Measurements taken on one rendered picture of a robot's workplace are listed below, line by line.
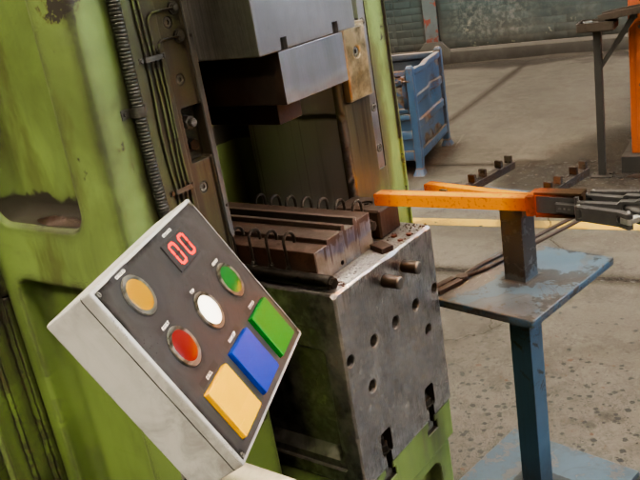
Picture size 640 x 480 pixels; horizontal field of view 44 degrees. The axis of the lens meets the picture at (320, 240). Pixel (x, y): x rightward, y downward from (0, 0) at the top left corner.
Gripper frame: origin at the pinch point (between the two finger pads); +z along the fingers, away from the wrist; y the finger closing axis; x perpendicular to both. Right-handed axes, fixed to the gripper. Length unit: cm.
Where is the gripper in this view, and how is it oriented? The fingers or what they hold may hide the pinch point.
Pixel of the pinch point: (558, 203)
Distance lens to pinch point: 139.2
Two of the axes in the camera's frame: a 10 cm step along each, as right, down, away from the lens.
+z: -8.0, -0.9, 5.9
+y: 5.7, -3.7, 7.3
